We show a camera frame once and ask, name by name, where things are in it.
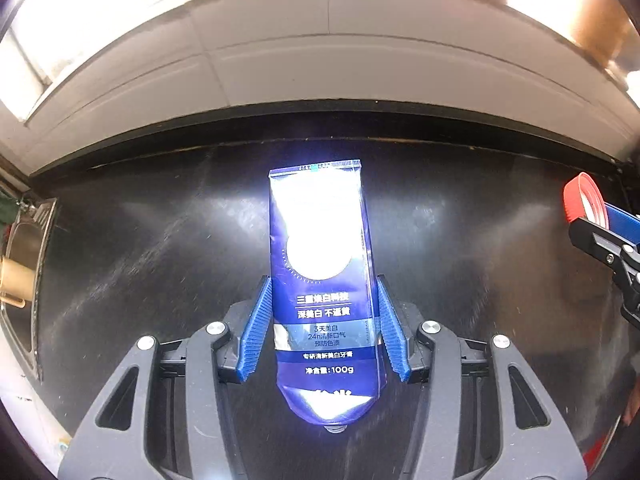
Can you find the steel sink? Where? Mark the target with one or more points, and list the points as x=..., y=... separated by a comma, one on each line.
x=30, y=240

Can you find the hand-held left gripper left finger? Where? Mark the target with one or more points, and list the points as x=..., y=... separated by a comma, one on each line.
x=255, y=335

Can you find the red plastic object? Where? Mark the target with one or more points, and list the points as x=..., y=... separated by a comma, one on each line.
x=602, y=440

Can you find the red bottle cap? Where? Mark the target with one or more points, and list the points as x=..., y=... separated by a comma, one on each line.
x=575, y=195

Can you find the green object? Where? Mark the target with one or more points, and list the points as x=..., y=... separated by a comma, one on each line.
x=7, y=210

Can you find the brown cup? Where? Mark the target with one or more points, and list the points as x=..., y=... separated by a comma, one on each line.
x=15, y=280

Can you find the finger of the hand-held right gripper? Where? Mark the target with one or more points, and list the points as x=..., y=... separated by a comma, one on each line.
x=600, y=240
x=625, y=222

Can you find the brown cardboard box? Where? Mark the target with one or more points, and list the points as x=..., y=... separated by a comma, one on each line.
x=600, y=35

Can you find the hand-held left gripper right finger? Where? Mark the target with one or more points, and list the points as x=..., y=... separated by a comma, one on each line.
x=392, y=335

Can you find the blue toothpaste tube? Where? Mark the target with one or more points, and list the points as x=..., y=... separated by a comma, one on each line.
x=325, y=310

